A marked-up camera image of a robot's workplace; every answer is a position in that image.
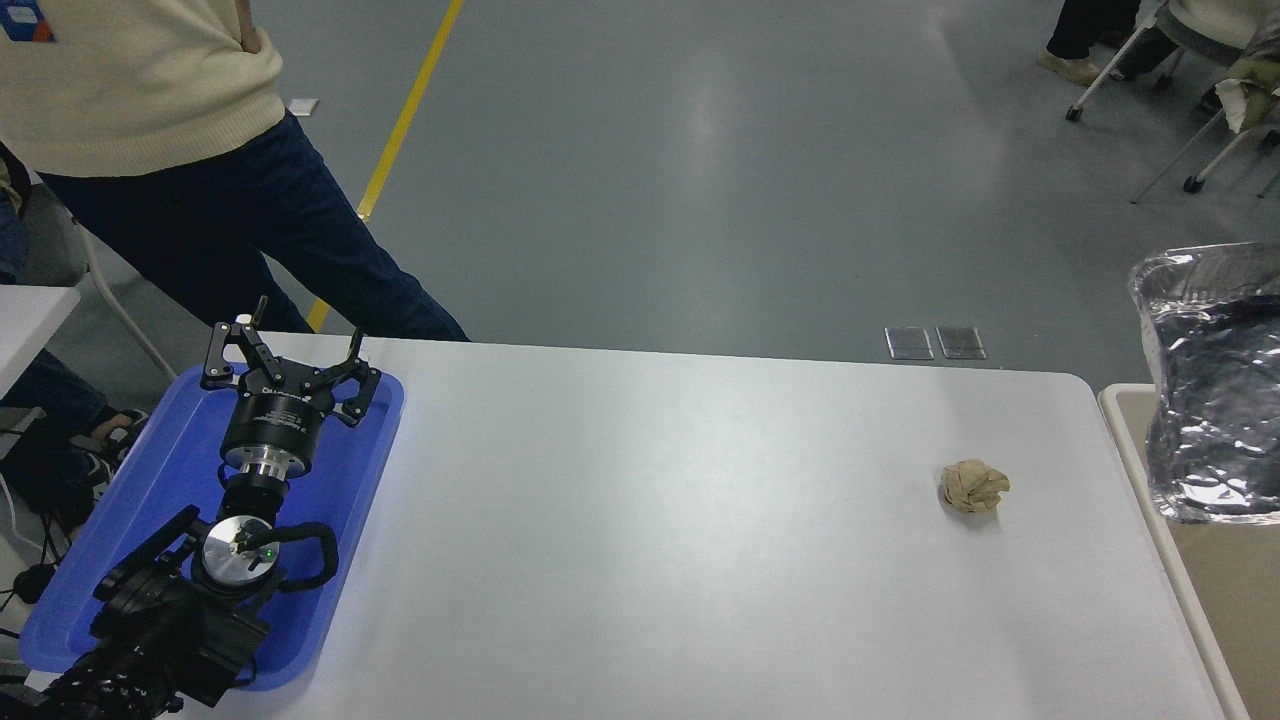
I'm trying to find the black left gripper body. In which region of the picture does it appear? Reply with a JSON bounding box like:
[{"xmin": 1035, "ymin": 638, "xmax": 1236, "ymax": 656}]
[{"xmin": 218, "ymin": 372, "xmax": 337, "ymax": 466}]

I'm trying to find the silver foil plate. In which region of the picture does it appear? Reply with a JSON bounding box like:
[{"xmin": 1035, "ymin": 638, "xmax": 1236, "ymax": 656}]
[{"xmin": 1128, "ymin": 242, "xmax": 1280, "ymax": 525}]

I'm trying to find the blue plastic tray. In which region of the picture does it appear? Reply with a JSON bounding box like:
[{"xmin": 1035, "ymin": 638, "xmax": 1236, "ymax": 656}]
[{"xmin": 18, "ymin": 362, "xmax": 406, "ymax": 693}]

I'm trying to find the small white table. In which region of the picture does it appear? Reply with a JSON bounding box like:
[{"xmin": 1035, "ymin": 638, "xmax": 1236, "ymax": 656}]
[{"xmin": 0, "ymin": 285, "xmax": 81, "ymax": 401}]

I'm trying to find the standing person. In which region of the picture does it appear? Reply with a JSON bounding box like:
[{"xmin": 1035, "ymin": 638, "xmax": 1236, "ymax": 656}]
[{"xmin": 0, "ymin": 0, "xmax": 469, "ymax": 343}]

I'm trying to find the crumpled tan paper ball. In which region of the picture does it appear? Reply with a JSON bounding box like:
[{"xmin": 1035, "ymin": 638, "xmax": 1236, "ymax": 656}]
[{"xmin": 940, "ymin": 459, "xmax": 1011, "ymax": 515}]

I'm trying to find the person with dark trousers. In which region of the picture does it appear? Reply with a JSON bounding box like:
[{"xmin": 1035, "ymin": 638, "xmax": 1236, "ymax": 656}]
[{"xmin": 1037, "ymin": 0, "xmax": 1141, "ymax": 86}]

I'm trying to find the large pale bin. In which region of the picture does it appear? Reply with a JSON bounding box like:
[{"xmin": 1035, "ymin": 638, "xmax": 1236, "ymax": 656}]
[{"xmin": 1098, "ymin": 383, "xmax": 1280, "ymax": 720}]

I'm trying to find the olive and white cloth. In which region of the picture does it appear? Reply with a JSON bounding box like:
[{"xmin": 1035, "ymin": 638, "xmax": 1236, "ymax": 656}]
[{"xmin": 1215, "ymin": 10, "xmax": 1280, "ymax": 136}]

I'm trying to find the white chair frame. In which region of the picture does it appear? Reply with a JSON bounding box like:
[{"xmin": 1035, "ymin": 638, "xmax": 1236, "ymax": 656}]
[{"xmin": 75, "ymin": 225, "xmax": 179, "ymax": 383}]

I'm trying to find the black floor cable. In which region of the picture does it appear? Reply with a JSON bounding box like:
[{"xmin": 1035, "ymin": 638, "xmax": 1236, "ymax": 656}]
[{"xmin": 0, "ymin": 470, "xmax": 61, "ymax": 641}]

